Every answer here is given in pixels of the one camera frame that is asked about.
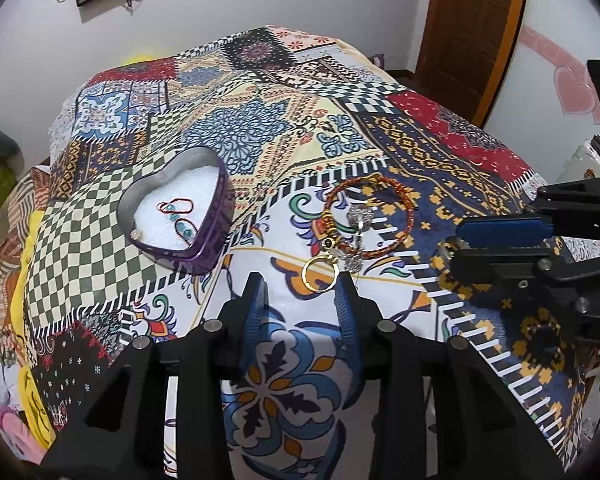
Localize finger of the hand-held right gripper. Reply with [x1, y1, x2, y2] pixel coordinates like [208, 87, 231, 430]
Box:
[449, 237, 600, 343]
[455, 179, 600, 242]

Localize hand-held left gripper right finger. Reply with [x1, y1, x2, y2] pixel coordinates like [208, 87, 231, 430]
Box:
[332, 273, 567, 480]

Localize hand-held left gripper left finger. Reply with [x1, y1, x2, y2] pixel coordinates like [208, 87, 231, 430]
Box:
[41, 272, 271, 480]

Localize gold ring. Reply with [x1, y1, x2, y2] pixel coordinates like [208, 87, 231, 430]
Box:
[302, 255, 339, 292]

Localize purple heart-shaped tin box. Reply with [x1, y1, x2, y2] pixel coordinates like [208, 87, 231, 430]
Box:
[117, 146, 236, 275]

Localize silver charm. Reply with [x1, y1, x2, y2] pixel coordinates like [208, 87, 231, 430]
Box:
[337, 252, 365, 274]
[347, 204, 377, 232]

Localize white patterned bag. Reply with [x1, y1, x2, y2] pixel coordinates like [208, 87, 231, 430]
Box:
[556, 134, 600, 184]

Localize blue drop earrings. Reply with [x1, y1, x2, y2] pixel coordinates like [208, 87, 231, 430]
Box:
[172, 216, 200, 242]

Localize patchwork printed blanket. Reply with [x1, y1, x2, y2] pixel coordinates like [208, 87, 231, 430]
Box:
[22, 25, 600, 480]

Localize wooden door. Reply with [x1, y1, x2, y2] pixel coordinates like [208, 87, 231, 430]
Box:
[414, 0, 532, 127]

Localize yellow cloth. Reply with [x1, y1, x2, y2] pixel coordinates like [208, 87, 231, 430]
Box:
[9, 209, 57, 453]

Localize orange patterned cloth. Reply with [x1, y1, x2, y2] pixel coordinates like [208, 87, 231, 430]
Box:
[0, 167, 48, 361]

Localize red bead bracelet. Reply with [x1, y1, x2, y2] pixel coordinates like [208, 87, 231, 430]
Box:
[321, 175, 416, 257]

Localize red string loop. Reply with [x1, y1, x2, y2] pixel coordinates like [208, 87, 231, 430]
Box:
[154, 199, 194, 222]

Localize pink heart wall sticker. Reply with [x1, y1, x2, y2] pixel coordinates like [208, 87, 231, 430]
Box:
[521, 24, 600, 117]

